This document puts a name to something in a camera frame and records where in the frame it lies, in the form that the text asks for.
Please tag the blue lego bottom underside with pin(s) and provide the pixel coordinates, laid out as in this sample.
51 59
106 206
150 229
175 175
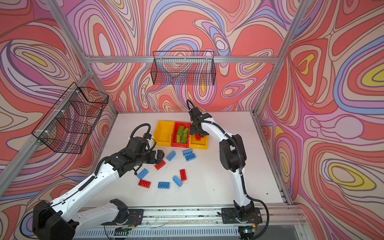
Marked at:
164 185

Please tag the left wire basket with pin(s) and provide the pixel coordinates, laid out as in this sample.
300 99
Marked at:
73 121

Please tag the red middle bin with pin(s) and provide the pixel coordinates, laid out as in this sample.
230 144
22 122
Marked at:
175 133

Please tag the left yellow bin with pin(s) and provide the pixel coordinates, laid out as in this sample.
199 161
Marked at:
163 133

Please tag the yellow bin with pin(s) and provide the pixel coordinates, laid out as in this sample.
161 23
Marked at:
202 145
163 133

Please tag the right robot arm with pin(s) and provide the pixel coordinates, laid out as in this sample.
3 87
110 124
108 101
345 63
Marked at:
232 157

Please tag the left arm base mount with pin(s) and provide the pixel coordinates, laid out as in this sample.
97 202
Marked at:
124 223

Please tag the back wire basket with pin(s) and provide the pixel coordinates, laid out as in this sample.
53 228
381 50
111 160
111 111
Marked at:
195 68

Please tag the blue lego bottom tilted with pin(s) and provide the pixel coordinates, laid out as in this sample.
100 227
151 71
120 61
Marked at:
177 181

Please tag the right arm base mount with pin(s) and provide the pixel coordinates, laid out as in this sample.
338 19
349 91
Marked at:
232 216

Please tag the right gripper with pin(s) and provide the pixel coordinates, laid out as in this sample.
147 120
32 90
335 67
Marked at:
193 130

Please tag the wire basket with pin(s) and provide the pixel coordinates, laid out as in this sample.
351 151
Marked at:
195 68
73 121

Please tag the green lego tall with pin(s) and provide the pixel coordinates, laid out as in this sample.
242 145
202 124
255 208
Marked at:
181 130

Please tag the blue lego studs up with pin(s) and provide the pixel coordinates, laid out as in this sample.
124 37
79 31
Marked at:
187 152

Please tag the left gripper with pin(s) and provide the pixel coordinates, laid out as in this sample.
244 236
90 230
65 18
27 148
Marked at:
153 160

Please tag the blue lego underside up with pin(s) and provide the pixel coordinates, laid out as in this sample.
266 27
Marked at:
190 157

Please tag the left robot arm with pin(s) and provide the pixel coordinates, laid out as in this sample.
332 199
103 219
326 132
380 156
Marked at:
62 218

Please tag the right yellow bin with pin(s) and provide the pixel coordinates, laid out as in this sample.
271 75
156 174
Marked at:
202 145

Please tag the green lego square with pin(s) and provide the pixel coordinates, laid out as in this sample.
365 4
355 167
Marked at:
185 133

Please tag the red lego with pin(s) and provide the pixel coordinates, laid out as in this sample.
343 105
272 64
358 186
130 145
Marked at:
144 184
198 138
159 166
183 175

